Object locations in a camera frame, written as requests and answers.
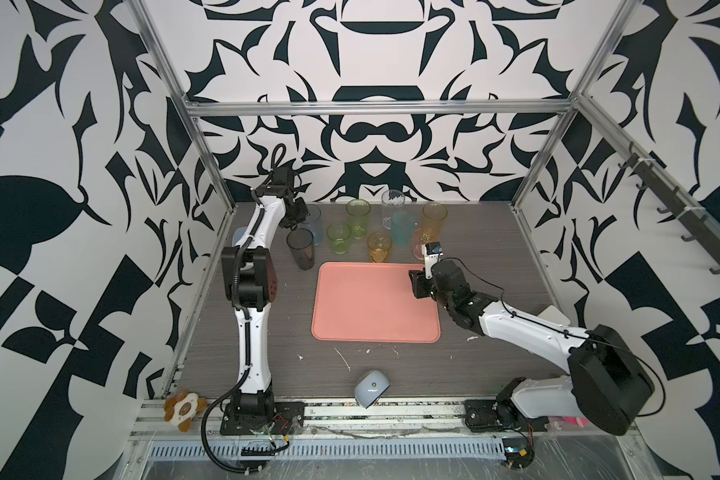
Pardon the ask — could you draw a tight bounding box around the black wall hook rack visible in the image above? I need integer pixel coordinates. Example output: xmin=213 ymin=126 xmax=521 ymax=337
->
xmin=619 ymin=141 xmax=720 ymax=276

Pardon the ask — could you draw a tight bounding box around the black corrugated cable hose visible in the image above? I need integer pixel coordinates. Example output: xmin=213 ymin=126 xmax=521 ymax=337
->
xmin=200 ymin=365 xmax=289 ymax=475

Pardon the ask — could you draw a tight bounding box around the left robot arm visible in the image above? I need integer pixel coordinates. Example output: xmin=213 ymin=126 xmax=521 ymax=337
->
xmin=221 ymin=177 xmax=308 ymax=422

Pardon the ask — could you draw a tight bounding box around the dark grey tumbler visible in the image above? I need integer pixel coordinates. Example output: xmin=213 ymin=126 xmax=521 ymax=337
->
xmin=286 ymin=228 xmax=315 ymax=270

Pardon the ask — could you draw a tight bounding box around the brown plush toy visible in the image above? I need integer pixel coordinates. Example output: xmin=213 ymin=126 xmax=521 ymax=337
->
xmin=163 ymin=390 xmax=208 ymax=433

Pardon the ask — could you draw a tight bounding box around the grey computer mouse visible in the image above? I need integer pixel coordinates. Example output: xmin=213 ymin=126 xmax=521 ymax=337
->
xmin=354 ymin=370 xmax=390 ymax=409

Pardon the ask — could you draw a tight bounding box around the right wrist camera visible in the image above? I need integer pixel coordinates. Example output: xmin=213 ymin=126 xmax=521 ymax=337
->
xmin=421 ymin=241 xmax=443 ymax=280

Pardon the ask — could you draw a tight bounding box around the short pink glass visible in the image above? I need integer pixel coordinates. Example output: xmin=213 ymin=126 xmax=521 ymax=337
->
xmin=411 ymin=228 xmax=429 ymax=260

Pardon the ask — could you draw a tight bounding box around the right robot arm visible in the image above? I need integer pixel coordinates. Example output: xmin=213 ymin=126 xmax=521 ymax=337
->
xmin=408 ymin=258 xmax=657 ymax=435

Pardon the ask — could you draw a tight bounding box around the pink plastic tray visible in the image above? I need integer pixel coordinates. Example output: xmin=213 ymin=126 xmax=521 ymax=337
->
xmin=311 ymin=262 xmax=441 ymax=344

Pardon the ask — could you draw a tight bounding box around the teal dimpled tumbler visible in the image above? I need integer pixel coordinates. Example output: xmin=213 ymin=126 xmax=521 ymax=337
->
xmin=391 ymin=210 xmax=416 ymax=246

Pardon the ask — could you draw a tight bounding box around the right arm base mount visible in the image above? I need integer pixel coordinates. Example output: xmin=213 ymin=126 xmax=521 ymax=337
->
xmin=463 ymin=399 xmax=548 ymax=433

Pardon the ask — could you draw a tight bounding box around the tall amber glass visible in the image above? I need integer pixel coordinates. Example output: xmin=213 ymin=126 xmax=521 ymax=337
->
xmin=420 ymin=202 xmax=448 ymax=241

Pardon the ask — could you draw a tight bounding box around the white cable duct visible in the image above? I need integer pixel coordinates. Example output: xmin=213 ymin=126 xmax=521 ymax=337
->
xmin=146 ymin=437 xmax=505 ymax=462

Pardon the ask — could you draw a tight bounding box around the short amber glass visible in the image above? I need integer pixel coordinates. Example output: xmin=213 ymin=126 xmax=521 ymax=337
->
xmin=366 ymin=232 xmax=393 ymax=263

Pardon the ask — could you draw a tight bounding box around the white box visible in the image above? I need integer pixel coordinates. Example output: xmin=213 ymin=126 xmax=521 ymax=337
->
xmin=538 ymin=305 xmax=571 ymax=326

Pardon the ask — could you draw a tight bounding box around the tall green glass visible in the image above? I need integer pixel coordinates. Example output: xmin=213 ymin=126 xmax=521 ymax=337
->
xmin=346 ymin=199 xmax=371 ymax=240

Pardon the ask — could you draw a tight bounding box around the light blue case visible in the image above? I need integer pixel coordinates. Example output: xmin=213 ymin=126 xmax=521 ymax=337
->
xmin=231 ymin=227 xmax=246 ymax=246

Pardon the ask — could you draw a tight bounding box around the pink plush doll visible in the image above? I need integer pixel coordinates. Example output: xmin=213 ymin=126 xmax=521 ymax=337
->
xmin=554 ymin=416 xmax=590 ymax=428

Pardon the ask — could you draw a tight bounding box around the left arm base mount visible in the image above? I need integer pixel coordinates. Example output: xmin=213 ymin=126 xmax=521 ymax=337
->
xmin=220 ymin=402 xmax=306 ymax=436

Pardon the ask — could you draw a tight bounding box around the short green glass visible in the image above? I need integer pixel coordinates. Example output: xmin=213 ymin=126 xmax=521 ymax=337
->
xmin=326 ymin=222 xmax=352 ymax=255

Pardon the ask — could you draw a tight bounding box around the clear tall glass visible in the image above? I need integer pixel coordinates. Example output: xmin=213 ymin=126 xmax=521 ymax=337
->
xmin=381 ymin=189 xmax=406 ymax=230

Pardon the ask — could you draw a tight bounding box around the blue tall tumbler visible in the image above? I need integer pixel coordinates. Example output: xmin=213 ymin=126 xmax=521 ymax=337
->
xmin=301 ymin=204 xmax=324 ymax=246

